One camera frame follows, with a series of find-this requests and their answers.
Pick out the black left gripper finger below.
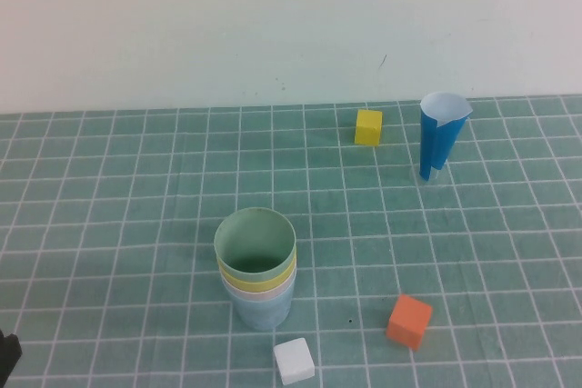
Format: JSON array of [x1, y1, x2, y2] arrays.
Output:
[[0, 327, 23, 378]]

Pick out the yellow plastic cup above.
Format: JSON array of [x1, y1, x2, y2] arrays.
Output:
[[216, 251, 298, 293]]

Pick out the white cup with pink inside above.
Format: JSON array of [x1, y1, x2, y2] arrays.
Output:
[[221, 269, 297, 303]]

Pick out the light green plastic cup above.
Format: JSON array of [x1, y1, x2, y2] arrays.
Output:
[[213, 206, 297, 278]]

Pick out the green checked tablecloth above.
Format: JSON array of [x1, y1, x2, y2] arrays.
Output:
[[0, 95, 582, 388]]

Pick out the light blue plastic cup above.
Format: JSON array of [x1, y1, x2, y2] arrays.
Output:
[[228, 285, 295, 333]]

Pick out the white foam cube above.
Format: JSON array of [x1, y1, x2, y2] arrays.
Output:
[[273, 337, 316, 386]]

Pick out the orange foam cube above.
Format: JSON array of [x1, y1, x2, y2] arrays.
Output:
[[386, 293, 434, 352]]

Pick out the yellow foam cube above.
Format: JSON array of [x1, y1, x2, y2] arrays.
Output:
[[354, 108, 384, 148]]

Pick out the blue rolled paper cone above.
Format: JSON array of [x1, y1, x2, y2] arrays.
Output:
[[419, 91, 473, 184]]

